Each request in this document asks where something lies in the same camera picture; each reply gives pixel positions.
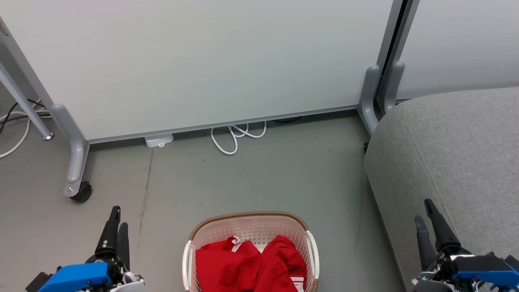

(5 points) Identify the long white cable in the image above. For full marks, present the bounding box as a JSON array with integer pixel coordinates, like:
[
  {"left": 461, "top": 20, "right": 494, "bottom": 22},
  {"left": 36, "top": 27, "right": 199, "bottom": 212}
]
[{"left": 0, "top": 109, "right": 41, "bottom": 159}]

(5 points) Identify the looped white cable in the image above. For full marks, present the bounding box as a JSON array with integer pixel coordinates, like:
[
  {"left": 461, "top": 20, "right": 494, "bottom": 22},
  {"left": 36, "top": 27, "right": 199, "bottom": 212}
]
[{"left": 210, "top": 121, "right": 268, "bottom": 156}]

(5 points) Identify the grey partition frame post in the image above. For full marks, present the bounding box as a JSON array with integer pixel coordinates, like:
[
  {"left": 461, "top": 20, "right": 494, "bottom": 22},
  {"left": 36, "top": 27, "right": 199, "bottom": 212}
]
[{"left": 375, "top": 0, "right": 420, "bottom": 102}]

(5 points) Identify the long black cable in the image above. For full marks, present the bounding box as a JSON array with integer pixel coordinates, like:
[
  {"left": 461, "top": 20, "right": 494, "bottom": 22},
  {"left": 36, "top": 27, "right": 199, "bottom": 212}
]
[{"left": 0, "top": 99, "right": 50, "bottom": 134}]

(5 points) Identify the red shorts white trim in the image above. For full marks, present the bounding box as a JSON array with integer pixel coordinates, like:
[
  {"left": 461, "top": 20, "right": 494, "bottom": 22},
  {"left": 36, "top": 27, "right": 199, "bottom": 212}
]
[{"left": 253, "top": 235, "right": 307, "bottom": 292}]

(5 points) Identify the long grey partition foot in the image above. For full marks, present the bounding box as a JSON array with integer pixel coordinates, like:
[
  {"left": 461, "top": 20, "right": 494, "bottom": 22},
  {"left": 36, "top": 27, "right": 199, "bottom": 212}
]
[{"left": 50, "top": 103, "right": 90, "bottom": 198}]

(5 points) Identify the wide white partition panel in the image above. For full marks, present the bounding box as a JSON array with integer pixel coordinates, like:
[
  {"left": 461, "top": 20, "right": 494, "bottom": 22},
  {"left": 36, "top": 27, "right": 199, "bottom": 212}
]
[{"left": 0, "top": 0, "right": 396, "bottom": 144}]

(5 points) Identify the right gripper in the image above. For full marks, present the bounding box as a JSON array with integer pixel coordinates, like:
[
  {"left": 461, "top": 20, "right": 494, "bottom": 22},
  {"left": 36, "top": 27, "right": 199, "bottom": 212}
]
[{"left": 413, "top": 199, "right": 487, "bottom": 292}]

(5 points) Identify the short grey partition foot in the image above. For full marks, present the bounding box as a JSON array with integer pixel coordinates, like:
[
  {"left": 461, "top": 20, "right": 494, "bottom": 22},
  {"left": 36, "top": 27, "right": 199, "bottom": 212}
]
[
  {"left": 358, "top": 64, "right": 382, "bottom": 135},
  {"left": 382, "top": 61, "right": 406, "bottom": 114}
]

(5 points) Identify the grey fabric sofa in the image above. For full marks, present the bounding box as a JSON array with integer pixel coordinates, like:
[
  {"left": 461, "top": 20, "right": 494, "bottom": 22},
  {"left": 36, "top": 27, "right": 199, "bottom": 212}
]
[{"left": 364, "top": 86, "right": 519, "bottom": 292}]

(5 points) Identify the grey metal stand leg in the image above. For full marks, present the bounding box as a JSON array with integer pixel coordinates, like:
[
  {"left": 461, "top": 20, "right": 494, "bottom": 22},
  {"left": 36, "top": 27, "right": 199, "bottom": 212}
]
[{"left": 0, "top": 61, "right": 54, "bottom": 141}]

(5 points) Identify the red shirt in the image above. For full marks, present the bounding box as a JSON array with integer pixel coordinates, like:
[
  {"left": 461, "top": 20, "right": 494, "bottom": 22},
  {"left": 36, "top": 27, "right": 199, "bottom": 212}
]
[{"left": 196, "top": 236, "right": 262, "bottom": 292}]

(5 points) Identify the white laundry basket brown rim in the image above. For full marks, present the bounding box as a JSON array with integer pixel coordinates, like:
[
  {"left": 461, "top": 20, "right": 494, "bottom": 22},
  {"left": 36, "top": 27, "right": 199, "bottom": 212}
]
[{"left": 182, "top": 211, "right": 320, "bottom": 292}]

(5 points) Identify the white power adapter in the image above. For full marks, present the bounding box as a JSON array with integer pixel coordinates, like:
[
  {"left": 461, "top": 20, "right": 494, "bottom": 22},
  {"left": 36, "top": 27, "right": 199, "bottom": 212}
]
[{"left": 144, "top": 134, "right": 175, "bottom": 148}]

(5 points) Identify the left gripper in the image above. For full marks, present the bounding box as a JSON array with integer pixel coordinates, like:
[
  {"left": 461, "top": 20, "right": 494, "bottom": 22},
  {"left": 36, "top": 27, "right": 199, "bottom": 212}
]
[{"left": 85, "top": 206, "right": 145, "bottom": 292}]

